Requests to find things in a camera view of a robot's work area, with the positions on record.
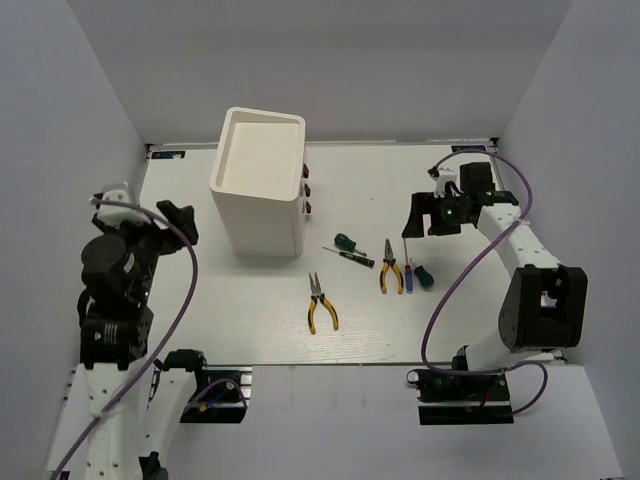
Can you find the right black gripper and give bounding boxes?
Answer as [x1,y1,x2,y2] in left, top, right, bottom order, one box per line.
[402,191,471,238]

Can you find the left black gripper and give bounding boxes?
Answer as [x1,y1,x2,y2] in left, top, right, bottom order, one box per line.
[94,198,199,300]

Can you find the yellow combination pliers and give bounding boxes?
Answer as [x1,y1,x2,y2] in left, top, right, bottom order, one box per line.
[379,238,404,295]

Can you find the blue red screwdriver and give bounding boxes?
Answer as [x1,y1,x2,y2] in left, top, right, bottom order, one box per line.
[403,238,414,294]

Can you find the green handled screwdriver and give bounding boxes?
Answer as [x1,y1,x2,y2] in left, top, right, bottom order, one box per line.
[410,260,435,290]

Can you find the stubby green screwdriver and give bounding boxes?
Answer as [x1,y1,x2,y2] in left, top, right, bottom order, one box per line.
[334,233,356,251]

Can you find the yellow long-nose pliers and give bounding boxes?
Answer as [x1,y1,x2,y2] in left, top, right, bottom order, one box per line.
[307,273,339,335]

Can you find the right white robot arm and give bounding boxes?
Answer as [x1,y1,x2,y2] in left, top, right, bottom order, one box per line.
[402,162,588,399]

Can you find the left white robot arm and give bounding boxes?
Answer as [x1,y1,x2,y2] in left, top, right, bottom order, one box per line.
[77,195,212,479]

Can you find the thin black green screwdriver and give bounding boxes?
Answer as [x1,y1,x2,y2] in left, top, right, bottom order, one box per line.
[323,246,375,268]

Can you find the white drawer cabinet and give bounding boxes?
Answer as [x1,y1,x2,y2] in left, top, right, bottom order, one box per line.
[209,107,310,258]

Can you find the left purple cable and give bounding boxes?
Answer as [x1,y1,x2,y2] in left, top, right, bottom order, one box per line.
[52,197,200,479]

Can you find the purple cable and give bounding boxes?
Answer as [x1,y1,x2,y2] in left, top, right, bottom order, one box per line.
[420,149,549,416]
[52,197,200,479]

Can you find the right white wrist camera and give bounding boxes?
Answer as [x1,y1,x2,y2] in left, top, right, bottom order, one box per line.
[428,168,458,198]

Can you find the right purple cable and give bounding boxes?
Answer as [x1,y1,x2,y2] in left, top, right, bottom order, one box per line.
[420,149,549,416]

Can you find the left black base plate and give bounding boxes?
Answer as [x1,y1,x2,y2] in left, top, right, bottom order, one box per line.
[180,365,253,425]

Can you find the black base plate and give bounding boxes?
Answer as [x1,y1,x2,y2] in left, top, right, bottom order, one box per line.
[406,369,514,426]
[180,365,253,425]

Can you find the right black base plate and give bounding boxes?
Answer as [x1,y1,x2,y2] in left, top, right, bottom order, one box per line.
[406,369,514,426]

